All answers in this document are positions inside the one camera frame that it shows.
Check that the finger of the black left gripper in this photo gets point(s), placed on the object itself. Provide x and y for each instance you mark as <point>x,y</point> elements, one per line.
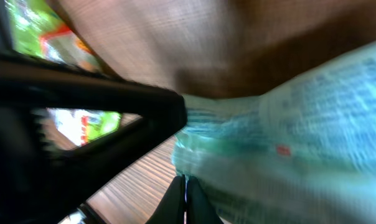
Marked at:
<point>41,182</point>

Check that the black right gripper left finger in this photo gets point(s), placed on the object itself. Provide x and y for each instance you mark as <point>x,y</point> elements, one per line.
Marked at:
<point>172,206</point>

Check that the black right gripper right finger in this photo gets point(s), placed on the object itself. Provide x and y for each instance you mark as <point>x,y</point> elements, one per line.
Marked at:
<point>199,209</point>

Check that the green gummy candy bag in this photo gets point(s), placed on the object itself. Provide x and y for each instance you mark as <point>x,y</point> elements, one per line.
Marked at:
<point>38,32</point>

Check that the teal snack wrapper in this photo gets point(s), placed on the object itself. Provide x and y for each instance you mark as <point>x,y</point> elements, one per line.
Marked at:
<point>305,152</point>

